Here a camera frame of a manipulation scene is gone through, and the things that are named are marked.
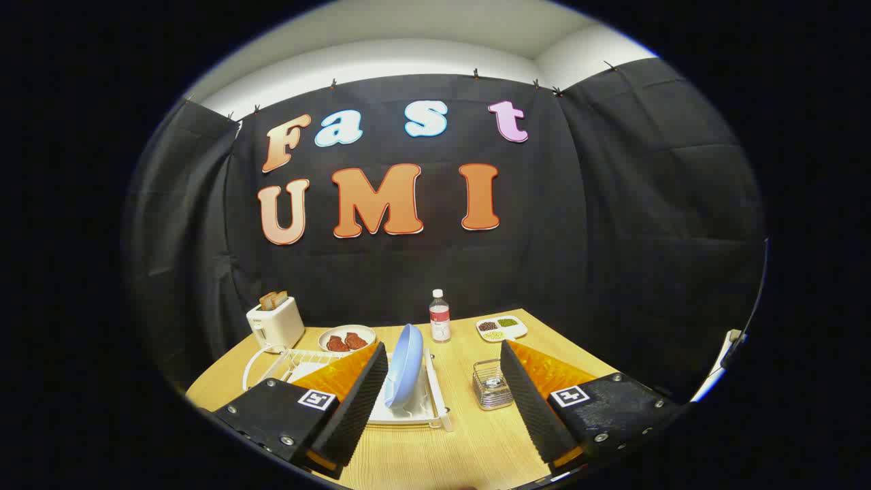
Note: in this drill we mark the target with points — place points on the clear plastic water bottle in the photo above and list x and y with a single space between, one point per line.
440 320

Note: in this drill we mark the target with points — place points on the white toaster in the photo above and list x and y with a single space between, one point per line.
279 325

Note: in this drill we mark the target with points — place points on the white divided bean dish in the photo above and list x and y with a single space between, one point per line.
514 332

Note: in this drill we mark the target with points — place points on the blue plate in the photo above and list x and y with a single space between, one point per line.
405 361

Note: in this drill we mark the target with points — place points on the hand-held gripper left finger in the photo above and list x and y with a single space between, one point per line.
360 401

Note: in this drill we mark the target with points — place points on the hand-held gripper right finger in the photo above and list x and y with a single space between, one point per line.
531 401

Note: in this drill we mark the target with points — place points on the red meat piece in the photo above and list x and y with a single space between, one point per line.
337 344
356 341

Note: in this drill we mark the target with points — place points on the white round meat dish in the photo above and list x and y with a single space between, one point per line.
347 329

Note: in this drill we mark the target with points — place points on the brown toast slice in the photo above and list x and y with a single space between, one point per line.
267 301
280 297

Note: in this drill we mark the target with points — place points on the black backdrop cloth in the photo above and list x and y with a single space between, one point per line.
544 238

